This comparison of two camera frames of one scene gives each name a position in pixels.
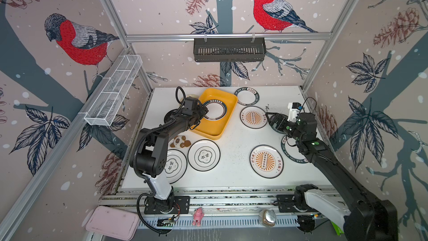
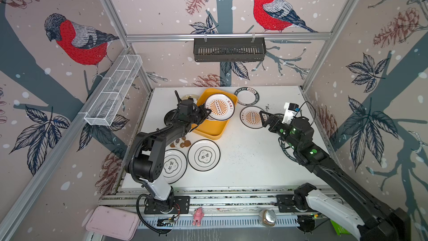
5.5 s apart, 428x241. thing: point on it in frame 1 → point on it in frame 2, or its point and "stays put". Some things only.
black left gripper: (203, 110) stays put
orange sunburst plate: (267, 161) → (221, 106)
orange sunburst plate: (253, 117) stays put
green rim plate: (290, 148) stays put
